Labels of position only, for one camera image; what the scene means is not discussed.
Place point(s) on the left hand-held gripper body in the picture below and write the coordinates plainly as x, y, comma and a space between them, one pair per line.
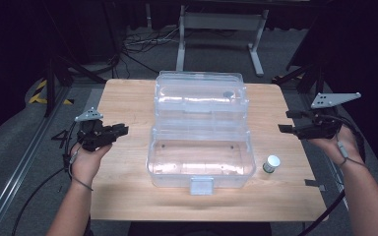
95, 136

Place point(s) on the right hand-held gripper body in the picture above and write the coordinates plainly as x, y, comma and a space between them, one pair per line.
320, 128

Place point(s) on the small white pill bottle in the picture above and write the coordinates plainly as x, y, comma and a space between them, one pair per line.
271, 163

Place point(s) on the clear plastic storage box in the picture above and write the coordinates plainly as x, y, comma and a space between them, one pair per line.
201, 157

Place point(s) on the person's right hand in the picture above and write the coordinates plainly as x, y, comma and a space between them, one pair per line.
341, 146

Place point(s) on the person's left hand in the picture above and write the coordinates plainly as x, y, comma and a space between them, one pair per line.
88, 164

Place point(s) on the black metal stand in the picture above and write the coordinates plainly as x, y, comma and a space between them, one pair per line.
318, 82
50, 88

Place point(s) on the dark tape piece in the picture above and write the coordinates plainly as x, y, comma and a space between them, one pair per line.
315, 184

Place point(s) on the yellow black floor tape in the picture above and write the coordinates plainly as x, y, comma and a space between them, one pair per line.
37, 95

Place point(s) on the person's dark clothing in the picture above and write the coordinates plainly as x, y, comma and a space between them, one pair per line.
197, 229

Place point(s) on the aluminium floor rail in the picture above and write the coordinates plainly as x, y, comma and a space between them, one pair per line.
19, 167

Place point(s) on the grey metal table frame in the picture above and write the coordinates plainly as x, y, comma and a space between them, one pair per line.
221, 21

